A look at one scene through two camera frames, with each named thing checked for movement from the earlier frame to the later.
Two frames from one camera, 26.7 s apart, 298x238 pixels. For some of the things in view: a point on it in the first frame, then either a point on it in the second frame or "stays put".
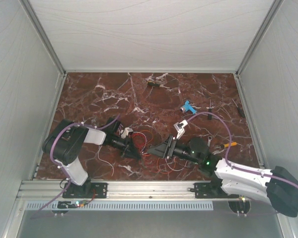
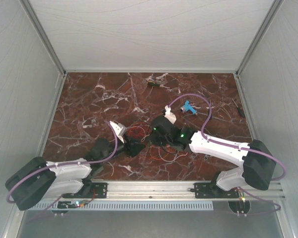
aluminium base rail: (46, 190) stays put
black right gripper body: (170, 152) → (156, 139)
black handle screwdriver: (210, 110) stays put
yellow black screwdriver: (154, 84) stays put
